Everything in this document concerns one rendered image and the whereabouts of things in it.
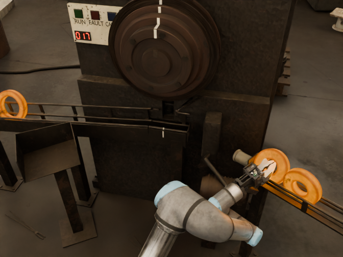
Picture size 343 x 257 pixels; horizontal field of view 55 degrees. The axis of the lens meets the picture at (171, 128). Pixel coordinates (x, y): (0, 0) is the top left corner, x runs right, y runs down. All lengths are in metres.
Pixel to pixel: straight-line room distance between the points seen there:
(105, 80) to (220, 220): 0.97
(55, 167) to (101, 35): 0.66
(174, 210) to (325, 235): 1.35
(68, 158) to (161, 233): 0.75
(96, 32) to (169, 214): 0.93
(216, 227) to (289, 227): 1.21
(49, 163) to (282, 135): 1.84
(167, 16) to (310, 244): 1.53
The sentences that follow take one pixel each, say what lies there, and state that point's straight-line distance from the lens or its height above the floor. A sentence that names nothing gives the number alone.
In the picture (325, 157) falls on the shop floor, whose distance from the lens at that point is 2.74.
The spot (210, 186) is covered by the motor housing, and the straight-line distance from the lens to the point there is 1.62.
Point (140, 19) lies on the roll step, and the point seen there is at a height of 1.27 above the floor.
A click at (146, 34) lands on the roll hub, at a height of 1.23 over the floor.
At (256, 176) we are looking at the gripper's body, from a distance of 1.40.
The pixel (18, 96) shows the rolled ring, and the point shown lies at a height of 0.73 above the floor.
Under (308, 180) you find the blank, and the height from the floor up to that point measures 0.79.
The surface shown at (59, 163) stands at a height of 0.60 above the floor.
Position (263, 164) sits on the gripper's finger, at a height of 0.73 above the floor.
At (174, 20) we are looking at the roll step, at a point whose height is 1.27.
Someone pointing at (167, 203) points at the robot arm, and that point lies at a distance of 1.08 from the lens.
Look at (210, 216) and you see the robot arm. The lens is 1.03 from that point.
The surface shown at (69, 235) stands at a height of 0.01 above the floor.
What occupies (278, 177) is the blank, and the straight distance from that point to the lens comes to 1.47.
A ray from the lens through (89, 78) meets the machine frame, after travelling 1.75.
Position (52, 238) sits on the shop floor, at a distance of 2.17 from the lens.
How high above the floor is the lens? 1.74
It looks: 39 degrees down
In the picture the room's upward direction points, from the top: straight up
